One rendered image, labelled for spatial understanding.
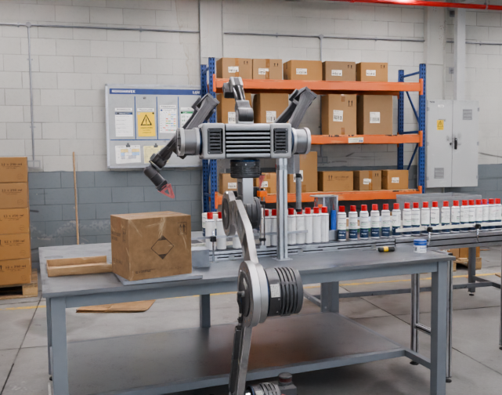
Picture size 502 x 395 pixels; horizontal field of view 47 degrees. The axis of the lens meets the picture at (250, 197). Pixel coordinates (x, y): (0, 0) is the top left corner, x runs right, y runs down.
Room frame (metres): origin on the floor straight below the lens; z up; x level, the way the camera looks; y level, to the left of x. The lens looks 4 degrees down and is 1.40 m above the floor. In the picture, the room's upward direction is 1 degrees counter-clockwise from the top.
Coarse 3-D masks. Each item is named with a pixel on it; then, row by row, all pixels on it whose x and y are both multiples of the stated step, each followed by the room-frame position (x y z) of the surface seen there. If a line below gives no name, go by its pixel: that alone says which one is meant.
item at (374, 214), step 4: (372, 208) 3.47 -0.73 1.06; (376, 208) 3.46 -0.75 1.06; (372, 212) 3.46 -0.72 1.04; (376, 212) 3.45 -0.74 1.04; (372, 216) 3.46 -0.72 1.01; (376, 216) 3.45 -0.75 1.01; (372, 220) 3.46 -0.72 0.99; (376, 220) 3.45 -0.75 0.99; (372, 224) 3.46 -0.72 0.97; (376, 224) 3.45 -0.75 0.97; (372, 228) 3.46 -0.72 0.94; (376, 228) 3.45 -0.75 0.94; (372, 232) 3.46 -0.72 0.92; (376, 232) 3.45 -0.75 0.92; (372, 236) 3.46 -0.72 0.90; (376, 236) 3.45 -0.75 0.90
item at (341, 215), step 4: (340, 208) 3.38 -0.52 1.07; (344, 208) 3.39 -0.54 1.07; (340, 212) 3.38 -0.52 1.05; (344, 212) 3.38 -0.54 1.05; (340, 216) 3.37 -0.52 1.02; (344, 216) 3.37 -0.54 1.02; (340, 220) 3.37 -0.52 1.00; (344, 220) 3.37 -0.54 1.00; (340, 224) 3.37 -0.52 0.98; (344, 224) 3.37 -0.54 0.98; (340, 228) 3.37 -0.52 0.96; (344, 228) 3.37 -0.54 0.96; (340, 232) 3.37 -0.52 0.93; (344, 232) 3.37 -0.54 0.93; (340, 236) 3.37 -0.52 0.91; (344, 236) 3.37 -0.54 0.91; (340, 240) 3.37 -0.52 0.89; (344, 240) 3.37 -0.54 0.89
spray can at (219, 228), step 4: (220, 212) 3.12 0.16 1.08; (220, 216) 3.12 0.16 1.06; (216, 220) 3.13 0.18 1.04; (220, 220) 3.11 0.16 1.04; (216, 224) 3.13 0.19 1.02; (220, 224) 3.11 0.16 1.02; (216, 228) 3.13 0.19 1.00; (220, 228) 3.11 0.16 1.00; (220, 232) 3.11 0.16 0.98; (220, 240) 3.11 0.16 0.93; (224, 240) 3.12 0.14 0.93; (220, 244) 3.11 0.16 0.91; (224, 244) 3.12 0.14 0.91; (220, 248) 3.11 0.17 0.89; (224, 248) 3.12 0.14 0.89
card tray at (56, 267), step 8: (88, 256) 3.02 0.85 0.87; (96, 256) 3.03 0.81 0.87; (104, 256) 3.04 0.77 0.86; (48, 264) 2.94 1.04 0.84; (56, 264) 2.96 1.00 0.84; (64, 264) 2.97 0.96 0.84; (72, 264) 2.99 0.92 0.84; (80, 264) 2.99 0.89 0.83; (88, 264) 2.99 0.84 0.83; (96, 264) 2.99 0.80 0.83; (104, 264) 2.79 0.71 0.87; (48, 272) 2.70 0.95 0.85; (56, 272) 2.72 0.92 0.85; (64, 272) 2.73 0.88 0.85; (72, 272) 2.74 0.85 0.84; (80, 272) 2.75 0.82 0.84; (88, 272) 2.77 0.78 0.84; (96, 272) 2.78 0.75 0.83; (104, 272) 2.79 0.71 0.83
